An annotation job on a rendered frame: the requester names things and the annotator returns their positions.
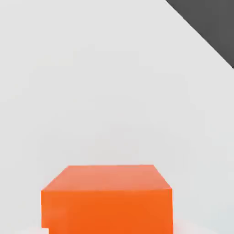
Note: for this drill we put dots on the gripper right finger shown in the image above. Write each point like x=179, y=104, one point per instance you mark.
x=178, y=230

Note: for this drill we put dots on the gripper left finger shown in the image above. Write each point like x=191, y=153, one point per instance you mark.
x=43, y=231

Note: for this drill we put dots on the small orange cube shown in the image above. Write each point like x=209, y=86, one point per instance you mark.
x=107, y=208

